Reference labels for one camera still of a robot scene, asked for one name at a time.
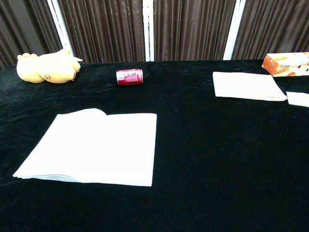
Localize white book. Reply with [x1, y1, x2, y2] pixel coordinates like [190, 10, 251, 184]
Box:
[12, 108, 158, 188]

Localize closed white notebook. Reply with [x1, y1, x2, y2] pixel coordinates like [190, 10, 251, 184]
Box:
[212, 71, 288, 102]

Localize red soda can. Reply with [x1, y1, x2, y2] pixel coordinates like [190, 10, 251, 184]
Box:
[116, 68, 144, 86]

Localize black velvet tablecloth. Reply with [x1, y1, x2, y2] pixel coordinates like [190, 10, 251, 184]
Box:
[0, 59, 309, 232]

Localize brown pleated curtain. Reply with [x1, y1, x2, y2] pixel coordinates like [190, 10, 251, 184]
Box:
[0, 0, 309, 70]

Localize yellow plush duck toy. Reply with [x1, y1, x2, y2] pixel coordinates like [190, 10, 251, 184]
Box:
[16, 47, 83, 84]

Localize orange cardboard box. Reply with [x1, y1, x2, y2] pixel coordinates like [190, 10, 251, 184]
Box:
[261, 52, 309, 77]

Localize white paper sheet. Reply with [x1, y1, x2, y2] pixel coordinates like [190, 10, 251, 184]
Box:
[286, 91, 309, 108]

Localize white screen frame post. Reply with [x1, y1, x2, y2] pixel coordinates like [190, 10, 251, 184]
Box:
[46, 0, 74, 57]
[222, 0, 247, 61]
[142, 0, 155, 62]

